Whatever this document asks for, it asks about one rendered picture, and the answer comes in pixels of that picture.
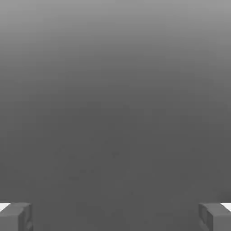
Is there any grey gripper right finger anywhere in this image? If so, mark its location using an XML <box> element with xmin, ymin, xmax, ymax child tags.
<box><xmin>198</xmin><ymin>202</ymin><xmax>231</xmax><ymax>231</ymax></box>

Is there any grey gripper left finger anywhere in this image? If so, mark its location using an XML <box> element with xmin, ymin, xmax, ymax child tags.
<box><xmin>0</xmin><ymin>202</ymin><xmax>34</xmax><ymax>231</ymax></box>

